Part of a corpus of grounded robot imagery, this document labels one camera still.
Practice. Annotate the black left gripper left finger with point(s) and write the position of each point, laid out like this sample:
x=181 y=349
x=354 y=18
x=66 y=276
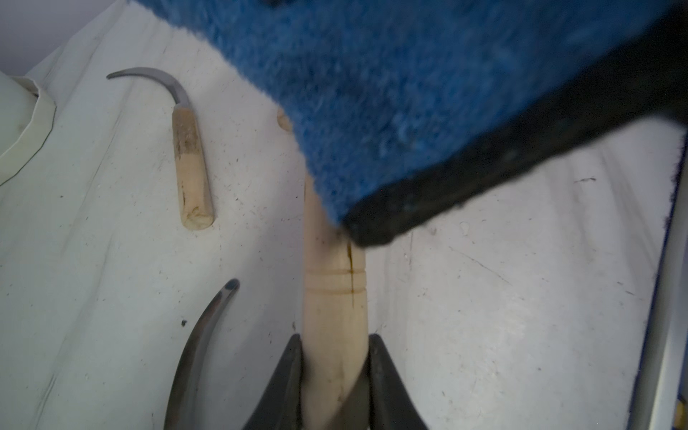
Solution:
x=279 y=407

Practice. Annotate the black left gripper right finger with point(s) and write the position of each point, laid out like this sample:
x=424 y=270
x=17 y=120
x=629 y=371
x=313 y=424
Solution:
x=391 y=407

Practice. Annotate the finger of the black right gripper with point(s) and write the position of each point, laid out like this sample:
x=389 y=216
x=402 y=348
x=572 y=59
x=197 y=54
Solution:
x=537 y=134

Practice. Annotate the sickle with wooden handle middle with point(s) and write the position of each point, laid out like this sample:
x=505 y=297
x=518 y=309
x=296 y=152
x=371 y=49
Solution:
x=335 y=391

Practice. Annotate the sickle with wooden handle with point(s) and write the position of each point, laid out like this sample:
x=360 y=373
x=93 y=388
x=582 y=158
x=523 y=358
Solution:
x=194 y=192
x=335 y=391
x=180 y=412
x=283 y=121

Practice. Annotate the blue fluffy rag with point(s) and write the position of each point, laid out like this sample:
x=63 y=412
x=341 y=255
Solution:
x=378 y=91

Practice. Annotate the white plant pot with saucer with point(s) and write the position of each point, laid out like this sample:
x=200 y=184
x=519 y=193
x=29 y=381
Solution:
x=27 y=117

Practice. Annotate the aluminium frame profile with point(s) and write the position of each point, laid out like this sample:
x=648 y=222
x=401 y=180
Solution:
x=660 y=372

